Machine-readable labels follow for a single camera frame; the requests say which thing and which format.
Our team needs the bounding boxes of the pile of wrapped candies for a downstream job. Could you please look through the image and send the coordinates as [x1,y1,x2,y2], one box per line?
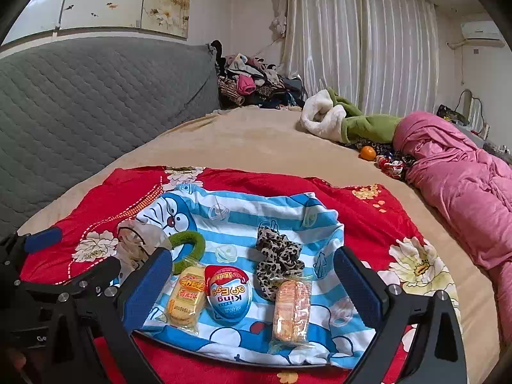
[374,150,417,177]

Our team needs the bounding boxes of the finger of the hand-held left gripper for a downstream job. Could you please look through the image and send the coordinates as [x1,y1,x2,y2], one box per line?
[16,256,122,294]
[0,227,63,265]

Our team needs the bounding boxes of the red floral blanket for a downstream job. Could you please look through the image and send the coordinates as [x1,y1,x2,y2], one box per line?
[18,165,460,384]

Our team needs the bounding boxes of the orange rice cracker packet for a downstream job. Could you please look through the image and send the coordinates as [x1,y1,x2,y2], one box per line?
[269,276,315,348]

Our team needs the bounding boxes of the painted wall panels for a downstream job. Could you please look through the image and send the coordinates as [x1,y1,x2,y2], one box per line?
[0,0,192,46]

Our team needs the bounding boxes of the yellow rice cracker packet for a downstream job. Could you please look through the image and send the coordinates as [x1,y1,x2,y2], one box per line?
[163,263,209,334]

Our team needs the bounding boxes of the white curtain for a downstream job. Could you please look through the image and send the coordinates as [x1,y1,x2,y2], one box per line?
[270,0,441,118]

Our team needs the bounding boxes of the red blue egg toy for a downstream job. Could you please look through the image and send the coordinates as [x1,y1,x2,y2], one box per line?
[204,265,253,325]

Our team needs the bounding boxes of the pile of clothes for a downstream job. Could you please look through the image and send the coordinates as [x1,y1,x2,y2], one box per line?
[210,40,307,110]

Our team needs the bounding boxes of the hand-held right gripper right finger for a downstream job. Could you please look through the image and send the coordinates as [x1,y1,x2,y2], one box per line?
[333,246,468,384]

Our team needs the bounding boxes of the grey quilted headboard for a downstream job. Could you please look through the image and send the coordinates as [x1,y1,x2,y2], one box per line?
[0,36,221,241]

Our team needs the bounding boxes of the arched mirror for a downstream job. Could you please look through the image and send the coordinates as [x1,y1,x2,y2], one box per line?
[456,89,486,129]

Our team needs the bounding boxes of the black bag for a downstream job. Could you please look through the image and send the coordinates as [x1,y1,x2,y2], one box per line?
[436,104,468,125]

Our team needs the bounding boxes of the leopard print scrunchie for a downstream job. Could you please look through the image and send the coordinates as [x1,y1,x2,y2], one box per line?
[255,226,305,301]

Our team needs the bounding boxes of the beige sheer scrunchie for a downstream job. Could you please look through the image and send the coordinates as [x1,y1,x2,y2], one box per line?
[114,219,172,284]

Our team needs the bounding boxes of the white air conditioner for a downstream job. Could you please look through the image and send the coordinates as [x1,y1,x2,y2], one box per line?
[460,20,505,49]

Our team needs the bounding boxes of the green jacket white fleece lining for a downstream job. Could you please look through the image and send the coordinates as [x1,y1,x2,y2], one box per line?
[300,88,403,147]

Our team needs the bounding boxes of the pink quilt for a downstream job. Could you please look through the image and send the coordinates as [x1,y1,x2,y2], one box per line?
[393,112,512,329]

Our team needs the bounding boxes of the beige bed sheet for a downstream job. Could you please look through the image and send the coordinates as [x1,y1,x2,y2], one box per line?
[16,106,500,384]

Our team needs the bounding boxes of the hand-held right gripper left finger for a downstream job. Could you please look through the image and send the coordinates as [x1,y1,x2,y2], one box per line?
[42,247,174,384]

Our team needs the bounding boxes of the tray with blue striped cloth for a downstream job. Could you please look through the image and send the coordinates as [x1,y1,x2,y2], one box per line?
[134,186,363,370]

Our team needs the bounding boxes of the green fuzzy scrunchie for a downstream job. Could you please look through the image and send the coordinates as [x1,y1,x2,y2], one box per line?
[168,230,206,276]

